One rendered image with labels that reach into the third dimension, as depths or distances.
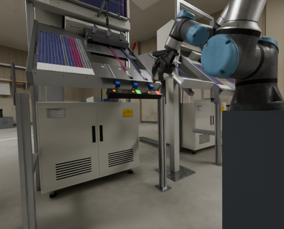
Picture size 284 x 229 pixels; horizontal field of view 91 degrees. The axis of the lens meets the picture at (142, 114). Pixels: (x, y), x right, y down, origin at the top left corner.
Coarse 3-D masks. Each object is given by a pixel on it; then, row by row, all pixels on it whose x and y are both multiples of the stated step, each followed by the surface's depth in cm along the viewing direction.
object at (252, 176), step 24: (240, 120) 45; (264, 120) 42; (240, 144) 46; (264, 144) 42; (240, 168) 46; (264, 168) 42; (240, 192) 46; (264, 192) 42; (240, 216) 47; (264, 216) 43
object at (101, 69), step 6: (36, 54) 69; (36, 60) 65; (36, 66) 62; (96, 66) 81; (102, 66) 83; (108, 66) 86; (114, 66) 89; (120, 66) 93; (96, 72) 76; (102, 72) 78; (108, 72) 81; (114, 72) 83; (120, 72) 86; (132, 72) 93; (138, 72) 95; (144, 72) 100; (126, 78) 83; (132, 78) 85; (138, 78) 89; (150, 78) 96
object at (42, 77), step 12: (36, 72) 57; (48, 72) 58; (60, 72) 61; (36, 84) 60; (48, 84) 62; (60, 84) 64; (72, 84) 66; (84, 84) 69; (96, 84) 72; (108, 84) 75; (144, 84) 86; (156, 84) 90
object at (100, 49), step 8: (40, 24) 98; (56, 32) 97; (64, 32) 102; (72, 32) 108; (88, 48) 96; (96, 48) 101; (104, 48) 107; (112, 48) 113; (104, 56) 106; (112, 56) 112; (120, 56) 107
